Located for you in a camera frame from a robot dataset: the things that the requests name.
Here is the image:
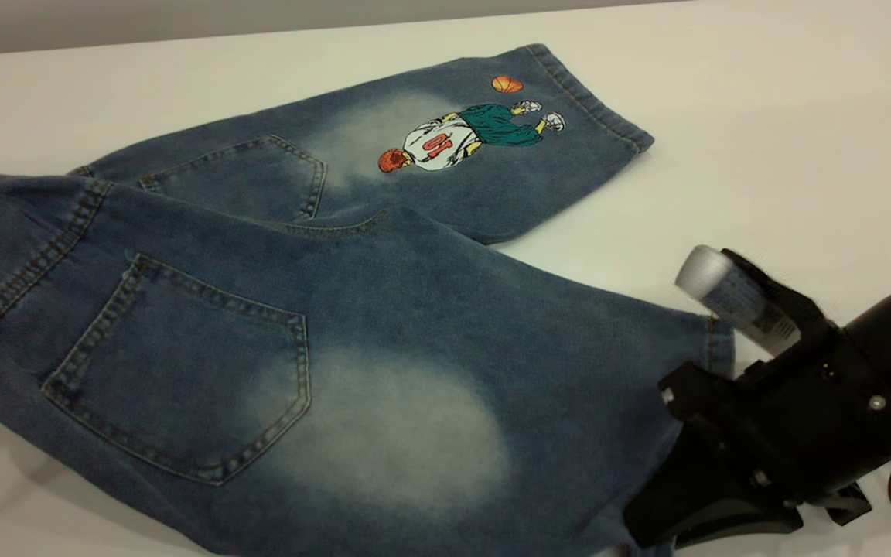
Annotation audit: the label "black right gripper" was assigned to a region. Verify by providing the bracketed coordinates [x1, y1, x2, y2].
[623, 321, 891, 550]

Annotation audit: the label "blue denim shorts with print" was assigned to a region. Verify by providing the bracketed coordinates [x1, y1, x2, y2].
[0, 43, 736, 557]

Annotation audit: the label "black right camera bracket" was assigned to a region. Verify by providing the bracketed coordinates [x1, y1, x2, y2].
[720, 248, 841, 364]

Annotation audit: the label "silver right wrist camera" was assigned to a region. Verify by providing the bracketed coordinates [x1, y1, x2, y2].
[675, 245, 802, 357]

